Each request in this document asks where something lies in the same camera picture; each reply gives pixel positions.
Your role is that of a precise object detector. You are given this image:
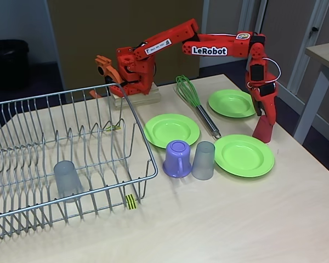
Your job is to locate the red plastic cup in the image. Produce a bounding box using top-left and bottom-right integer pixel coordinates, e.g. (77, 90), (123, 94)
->
(252, 116), (274, 143)

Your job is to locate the green whisk with metal handle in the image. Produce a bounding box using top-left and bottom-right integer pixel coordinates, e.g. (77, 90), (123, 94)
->
(175, 75), (222, 139)

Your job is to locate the grey translucent plastic cup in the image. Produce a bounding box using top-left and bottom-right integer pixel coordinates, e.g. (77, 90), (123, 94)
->
(53, 161), (83, 203)
(191, 141), (216, 181)

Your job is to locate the purple plastic mug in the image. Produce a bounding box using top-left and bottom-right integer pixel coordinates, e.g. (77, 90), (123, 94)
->
(162, 140), (192, 178)

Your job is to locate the green plastic plate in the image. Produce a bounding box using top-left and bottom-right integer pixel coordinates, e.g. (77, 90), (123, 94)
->
(207, 89), (260, 119)
(144, 113), (201, 150)
(211, 134), (275, 178)

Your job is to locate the grey cabinet with lock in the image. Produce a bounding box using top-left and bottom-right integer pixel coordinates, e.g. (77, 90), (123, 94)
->
(246, 0), (329, 129)

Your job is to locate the beige side table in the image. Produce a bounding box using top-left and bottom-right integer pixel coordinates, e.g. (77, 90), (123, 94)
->
(292, 41), (329, 145)

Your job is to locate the grey tambour cabinet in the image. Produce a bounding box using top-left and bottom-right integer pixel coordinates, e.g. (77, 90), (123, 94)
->
(199, 0), (260, 68)

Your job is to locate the wooden base block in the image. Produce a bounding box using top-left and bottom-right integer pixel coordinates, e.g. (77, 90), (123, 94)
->
(111, 82), (161, 108)

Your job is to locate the orange table clamp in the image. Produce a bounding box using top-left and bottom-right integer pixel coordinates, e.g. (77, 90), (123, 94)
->
(88, 54), (127, 100)

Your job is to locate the brown cork board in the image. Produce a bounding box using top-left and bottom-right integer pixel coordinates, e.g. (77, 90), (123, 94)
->
(45, 0), (204, 91)

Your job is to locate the black waste bin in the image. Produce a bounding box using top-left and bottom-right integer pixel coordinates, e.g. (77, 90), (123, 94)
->
(0, 39), (30, 91)

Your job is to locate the metal wire dish rack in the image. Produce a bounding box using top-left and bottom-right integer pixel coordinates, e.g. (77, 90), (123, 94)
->
(0, 83), (159, 242)

